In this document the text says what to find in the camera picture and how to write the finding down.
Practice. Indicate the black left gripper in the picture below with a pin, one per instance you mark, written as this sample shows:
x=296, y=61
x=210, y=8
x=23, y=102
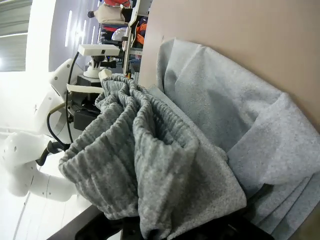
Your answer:
x=82, y=120

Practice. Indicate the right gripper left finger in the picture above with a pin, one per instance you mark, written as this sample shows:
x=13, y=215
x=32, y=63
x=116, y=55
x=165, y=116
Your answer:
x=117, y=230

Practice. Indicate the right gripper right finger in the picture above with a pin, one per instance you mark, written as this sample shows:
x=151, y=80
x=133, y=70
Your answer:
x=247, y=233

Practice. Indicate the grey training pants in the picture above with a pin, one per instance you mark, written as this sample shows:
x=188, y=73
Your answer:
x=200, y=112

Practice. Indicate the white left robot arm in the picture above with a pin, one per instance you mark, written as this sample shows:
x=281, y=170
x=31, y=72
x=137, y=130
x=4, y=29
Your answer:
x=22, y=155

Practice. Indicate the mannequin in cream jacket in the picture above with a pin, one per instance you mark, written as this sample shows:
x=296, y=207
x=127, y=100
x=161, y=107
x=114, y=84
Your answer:
x=110, y=15

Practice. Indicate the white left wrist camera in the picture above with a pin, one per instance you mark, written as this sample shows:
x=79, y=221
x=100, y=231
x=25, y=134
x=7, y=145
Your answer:
x=97, y=49

